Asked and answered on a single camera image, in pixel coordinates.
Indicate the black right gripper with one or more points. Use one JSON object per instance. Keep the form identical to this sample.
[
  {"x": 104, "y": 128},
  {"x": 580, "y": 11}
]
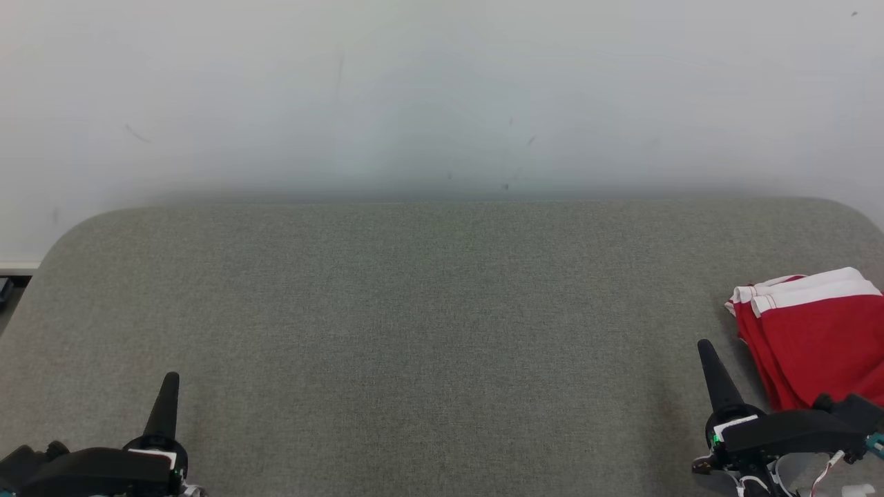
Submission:
[{"x": 787, "y": 431}]

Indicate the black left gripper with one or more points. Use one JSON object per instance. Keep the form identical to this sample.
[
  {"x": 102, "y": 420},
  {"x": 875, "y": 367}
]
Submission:
[{"x": 103, "y": 473}]

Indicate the red white-striped basketball shorts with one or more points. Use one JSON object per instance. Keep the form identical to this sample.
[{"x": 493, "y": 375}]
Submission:
[{"x": 822, "y": 345}]

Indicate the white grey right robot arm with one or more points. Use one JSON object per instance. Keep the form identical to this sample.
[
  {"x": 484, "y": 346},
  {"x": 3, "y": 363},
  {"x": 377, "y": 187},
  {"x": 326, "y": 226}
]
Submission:
[{"x": 801, "y": 480}]

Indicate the grey metal bar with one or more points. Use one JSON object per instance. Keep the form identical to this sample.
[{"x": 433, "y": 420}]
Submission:
[{"x": 5, "y": 291}]

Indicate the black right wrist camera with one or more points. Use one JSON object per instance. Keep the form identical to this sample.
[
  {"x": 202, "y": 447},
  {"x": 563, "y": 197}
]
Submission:
[{"x": 856, "y": 411}]

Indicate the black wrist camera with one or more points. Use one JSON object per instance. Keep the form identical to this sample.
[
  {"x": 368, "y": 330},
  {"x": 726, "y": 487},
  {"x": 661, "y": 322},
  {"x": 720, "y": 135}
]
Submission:
[
  {"x": 24, "y": 466},
  {"x": 856, "y": 411}
]

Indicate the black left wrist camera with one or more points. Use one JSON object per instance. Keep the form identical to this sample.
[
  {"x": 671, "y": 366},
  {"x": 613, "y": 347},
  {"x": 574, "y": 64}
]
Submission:
[{"x": 24, "y": 466}]

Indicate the teal right camera connector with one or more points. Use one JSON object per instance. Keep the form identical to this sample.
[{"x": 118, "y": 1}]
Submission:
[{"x": 876, "y": 445}]

